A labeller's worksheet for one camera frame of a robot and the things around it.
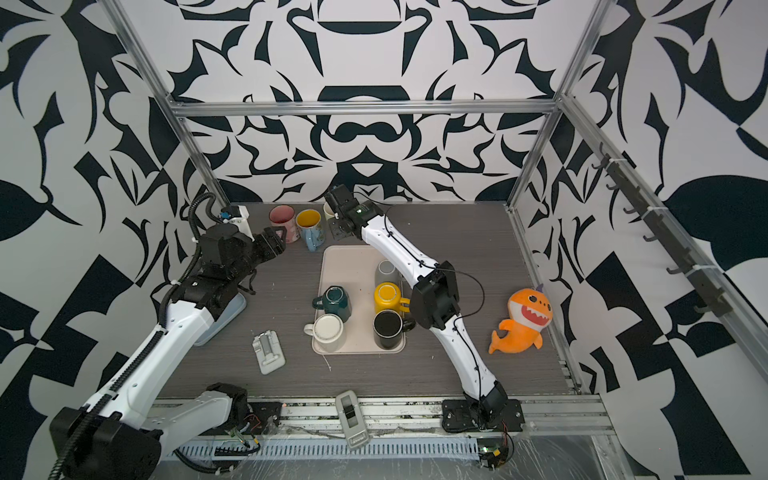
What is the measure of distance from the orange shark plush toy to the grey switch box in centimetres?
39

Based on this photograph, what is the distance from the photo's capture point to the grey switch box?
0.70 meters

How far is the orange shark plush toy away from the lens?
0.85m
